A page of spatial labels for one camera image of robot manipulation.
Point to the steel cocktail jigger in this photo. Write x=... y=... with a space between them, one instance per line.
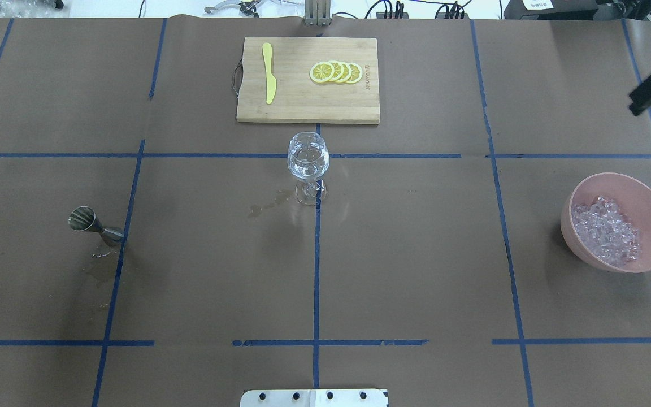
x=85 y=219

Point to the wooden cutting board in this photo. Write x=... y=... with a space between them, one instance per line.
x=300 y=100

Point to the black box with label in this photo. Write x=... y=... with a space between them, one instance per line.
x=550 y=10

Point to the clear ice cube pile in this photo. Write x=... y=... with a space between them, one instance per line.
x=607 y=232

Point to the pink plastic bowl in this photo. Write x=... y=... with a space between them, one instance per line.
x=633 y=197

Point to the clear wine glass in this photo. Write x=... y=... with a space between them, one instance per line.
x=308 y=160

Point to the yellow plastic knife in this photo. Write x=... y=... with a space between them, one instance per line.
x=271 y=81

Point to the aluminium frame post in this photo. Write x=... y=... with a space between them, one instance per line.
x=317 y=12

